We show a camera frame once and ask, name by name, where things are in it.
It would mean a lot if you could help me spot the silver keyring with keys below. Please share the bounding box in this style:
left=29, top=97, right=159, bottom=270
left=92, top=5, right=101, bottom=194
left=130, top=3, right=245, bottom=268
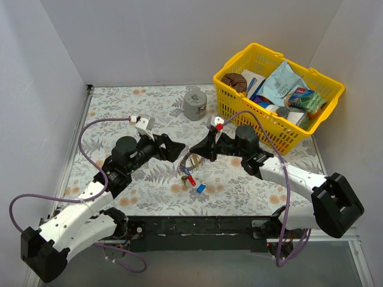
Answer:
left=177, top=152, right=205, bottom=187

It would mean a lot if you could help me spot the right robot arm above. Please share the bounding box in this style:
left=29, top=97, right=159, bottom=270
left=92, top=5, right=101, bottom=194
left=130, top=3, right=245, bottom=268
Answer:
left=190, top=125, right=364, bottom=239

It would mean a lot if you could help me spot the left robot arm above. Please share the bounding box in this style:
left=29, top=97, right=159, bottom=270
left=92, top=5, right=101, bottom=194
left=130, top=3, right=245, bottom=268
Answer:
left=20, top=134, right=186, bottom=283

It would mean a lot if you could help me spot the floral table mat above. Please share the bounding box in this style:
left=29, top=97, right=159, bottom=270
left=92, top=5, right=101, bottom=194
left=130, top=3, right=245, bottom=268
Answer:
left=61, top=86, right=309, bottom=216

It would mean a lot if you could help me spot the blue key tag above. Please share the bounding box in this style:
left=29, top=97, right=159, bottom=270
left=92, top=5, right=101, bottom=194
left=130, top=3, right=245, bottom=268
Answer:
left=196, top=184, right=206, bottom=194

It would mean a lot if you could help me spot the grey lid can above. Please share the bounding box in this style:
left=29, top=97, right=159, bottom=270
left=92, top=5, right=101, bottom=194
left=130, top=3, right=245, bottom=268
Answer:
left=275, top=106, right=290, bottom=120

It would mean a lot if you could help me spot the grey toilet paper roll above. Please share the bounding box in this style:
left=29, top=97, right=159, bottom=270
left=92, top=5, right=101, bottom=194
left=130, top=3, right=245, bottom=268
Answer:
left=183, top=89, right=207, bottom=121

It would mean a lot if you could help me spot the brown round item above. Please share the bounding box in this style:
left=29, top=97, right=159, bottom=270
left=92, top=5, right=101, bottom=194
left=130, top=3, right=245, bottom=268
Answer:
left=221, top=73, right=248, bottom=93

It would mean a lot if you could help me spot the white box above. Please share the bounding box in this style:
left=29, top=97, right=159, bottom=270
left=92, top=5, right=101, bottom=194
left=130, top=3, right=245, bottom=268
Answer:
left=241, top=69, right=266, bottom=99

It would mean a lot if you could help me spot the light blue chips bag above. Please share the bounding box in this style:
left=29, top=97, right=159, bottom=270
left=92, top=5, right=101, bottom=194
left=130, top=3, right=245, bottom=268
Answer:
left=257, top=60, right=308, bottom=106

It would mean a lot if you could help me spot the orange fruit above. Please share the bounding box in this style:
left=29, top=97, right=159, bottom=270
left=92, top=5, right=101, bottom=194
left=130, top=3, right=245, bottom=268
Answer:
left=307, top=109, right=321, bottom=120

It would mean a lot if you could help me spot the green sponge pack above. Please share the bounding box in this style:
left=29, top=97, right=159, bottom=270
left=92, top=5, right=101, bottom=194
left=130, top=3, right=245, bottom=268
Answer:
left=284, top=87, right=327, bottom=114

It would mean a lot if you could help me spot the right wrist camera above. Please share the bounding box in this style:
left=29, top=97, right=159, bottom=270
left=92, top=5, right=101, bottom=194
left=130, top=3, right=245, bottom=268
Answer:
left=206, top=116, right=224, bottom=136

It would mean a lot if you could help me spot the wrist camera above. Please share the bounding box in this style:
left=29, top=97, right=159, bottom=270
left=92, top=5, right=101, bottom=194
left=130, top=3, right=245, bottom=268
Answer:
left=206, top=116, right=224, bottom=136
left=135, top=115, right=155, bottom=141

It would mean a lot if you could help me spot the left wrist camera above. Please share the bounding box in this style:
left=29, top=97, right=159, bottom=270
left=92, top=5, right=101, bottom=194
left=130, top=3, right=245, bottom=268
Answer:
left=135, top=115, right=155, bottom=141

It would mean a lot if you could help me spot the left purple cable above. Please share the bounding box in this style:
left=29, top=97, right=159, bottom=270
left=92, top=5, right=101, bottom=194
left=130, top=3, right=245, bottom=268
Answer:
left=8, top=116, right=147, bottom=273

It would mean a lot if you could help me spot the purple cable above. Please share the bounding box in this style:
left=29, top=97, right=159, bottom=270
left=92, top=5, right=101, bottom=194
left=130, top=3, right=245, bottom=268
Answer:
left=223, top=110, right=312, bottom=268
left=8, top=116, right=147, bottom=273

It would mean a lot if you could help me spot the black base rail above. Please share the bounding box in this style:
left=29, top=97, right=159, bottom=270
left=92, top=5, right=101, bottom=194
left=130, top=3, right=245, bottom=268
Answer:
left=92, top=215, right=312, bottom=254

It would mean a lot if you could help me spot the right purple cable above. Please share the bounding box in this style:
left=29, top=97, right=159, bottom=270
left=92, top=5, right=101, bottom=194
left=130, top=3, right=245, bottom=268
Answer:
left=223, top=110, right=312, bottom=268

